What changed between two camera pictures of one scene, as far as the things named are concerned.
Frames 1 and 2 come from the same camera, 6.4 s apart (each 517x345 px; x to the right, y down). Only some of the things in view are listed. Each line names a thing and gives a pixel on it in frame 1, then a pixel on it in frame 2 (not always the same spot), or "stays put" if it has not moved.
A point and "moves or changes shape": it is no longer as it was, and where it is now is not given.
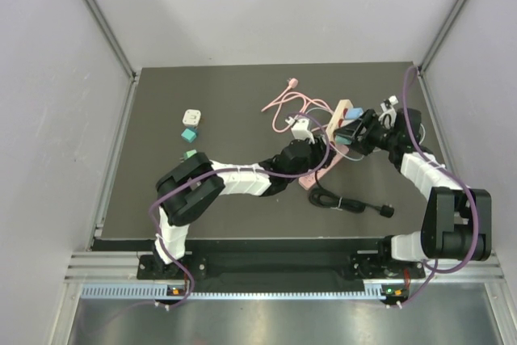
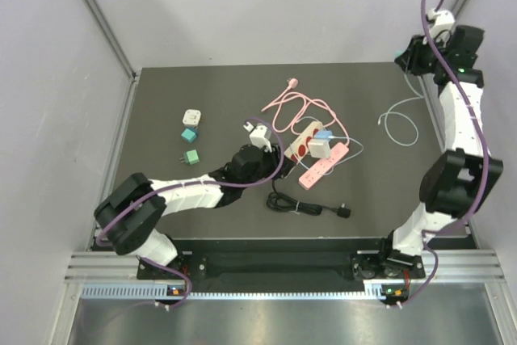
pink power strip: x=308 y=181 stays put
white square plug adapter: x=191 y=117 stays put
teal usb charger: x=190 y=133 stays put
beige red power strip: x=338 y=115 moves or changes shape
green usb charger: x=191 y=153 stays put
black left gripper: x=319 y=149 -> x=275 y=158
